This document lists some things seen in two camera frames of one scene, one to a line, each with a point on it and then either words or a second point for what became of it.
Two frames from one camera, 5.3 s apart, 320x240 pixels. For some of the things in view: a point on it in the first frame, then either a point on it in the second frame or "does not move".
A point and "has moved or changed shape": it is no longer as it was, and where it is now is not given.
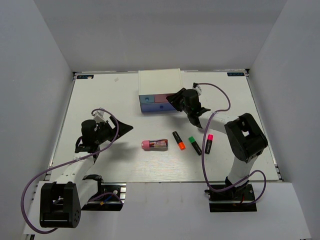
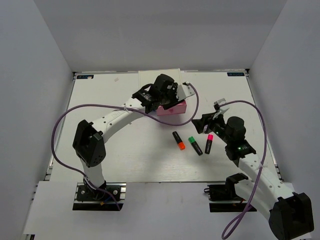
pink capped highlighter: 209,144 does not move
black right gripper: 175,99 → 201,123
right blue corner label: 235,74 does not move
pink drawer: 161,98 has moved or changed shape
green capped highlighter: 194,142 does not move
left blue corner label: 85,76 does not move
